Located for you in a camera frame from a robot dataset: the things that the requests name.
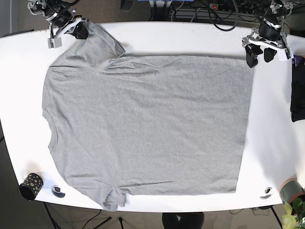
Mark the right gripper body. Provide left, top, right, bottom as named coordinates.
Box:
left=48, top=17, right=89, bottom=48

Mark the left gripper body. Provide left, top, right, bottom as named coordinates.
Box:
left=242, top=30, right=291, bottom=61

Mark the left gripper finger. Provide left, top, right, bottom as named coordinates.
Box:
left=264, top=48, right=277, bottom=63
left=245, top=45, right=260, bottom=68

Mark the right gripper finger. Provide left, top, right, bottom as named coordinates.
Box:
left=75, top=26, right=89, bottom=40

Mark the black T-shirt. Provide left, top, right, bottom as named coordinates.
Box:
left=290, top=57, right=305, bottom=122

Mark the light grey T-shirt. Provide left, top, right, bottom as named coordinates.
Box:
left=42, top=22, right=253, bottom=211

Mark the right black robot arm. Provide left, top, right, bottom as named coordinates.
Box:
left=27, top=0, right=89, bottom=49

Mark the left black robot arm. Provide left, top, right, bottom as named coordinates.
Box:
left=242, top=0, right=294, bottom=68

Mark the grey plant pot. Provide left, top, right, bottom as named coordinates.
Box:
left=279, top=178, right=305, bottom=204

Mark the black gold-dotted cup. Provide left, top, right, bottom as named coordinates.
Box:
left=18, top=173, right=44, bottom=201

